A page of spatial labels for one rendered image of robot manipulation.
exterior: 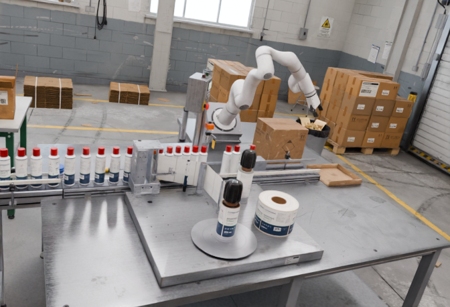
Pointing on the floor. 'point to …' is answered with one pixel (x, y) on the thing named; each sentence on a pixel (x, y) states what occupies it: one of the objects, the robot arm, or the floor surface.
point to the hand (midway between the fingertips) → (318, 112)
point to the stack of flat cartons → (49, 92)
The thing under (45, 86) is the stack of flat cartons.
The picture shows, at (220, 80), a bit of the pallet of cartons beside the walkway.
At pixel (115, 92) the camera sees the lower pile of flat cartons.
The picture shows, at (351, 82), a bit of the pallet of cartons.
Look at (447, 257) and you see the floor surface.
